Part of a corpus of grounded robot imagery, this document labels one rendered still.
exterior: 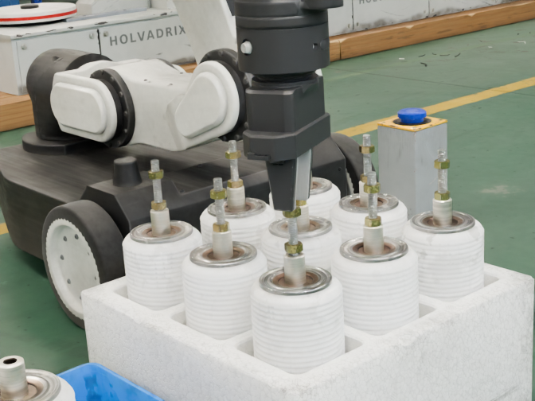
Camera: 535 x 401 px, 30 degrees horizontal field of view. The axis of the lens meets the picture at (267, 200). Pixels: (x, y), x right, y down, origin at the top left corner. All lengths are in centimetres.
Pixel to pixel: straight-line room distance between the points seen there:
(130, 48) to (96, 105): 157
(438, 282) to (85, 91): 85
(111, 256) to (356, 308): 50
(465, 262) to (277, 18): 40
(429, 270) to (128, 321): 35
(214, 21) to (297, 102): 60
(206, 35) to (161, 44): 185
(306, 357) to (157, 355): 20
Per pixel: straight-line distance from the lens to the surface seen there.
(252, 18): 93
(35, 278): 183
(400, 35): 406
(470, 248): 116
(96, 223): 149
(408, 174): 140
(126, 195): 153
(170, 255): 117
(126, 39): 332
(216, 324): 110
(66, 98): 186
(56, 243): 161
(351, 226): 123
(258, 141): 93
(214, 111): 148
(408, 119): 140
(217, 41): 153
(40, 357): 152
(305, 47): 93
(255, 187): 164
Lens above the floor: 64
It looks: 17 degrees down
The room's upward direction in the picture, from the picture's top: 4 degrees counter-clockwise
